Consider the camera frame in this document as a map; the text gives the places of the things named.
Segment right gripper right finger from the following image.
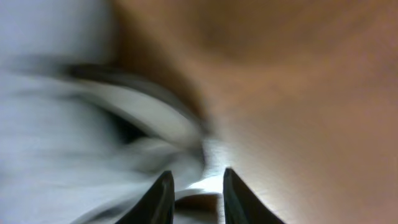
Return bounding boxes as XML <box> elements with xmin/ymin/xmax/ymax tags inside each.
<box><xmin>223</xmin><ymin>168</ymin><xmax>285</xmax><ymax>224</ymax></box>

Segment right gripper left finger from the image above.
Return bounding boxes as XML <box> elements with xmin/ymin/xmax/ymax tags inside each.
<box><xmin>115</xmin><ymin>170</ymin><xmax>175</xmax><ymax>224</ymax></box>

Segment grey shorts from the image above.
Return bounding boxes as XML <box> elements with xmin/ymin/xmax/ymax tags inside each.
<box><xmin>1</xmin><ymin>0</ymin><xmax>219</xmax><ymax>223</ymax></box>

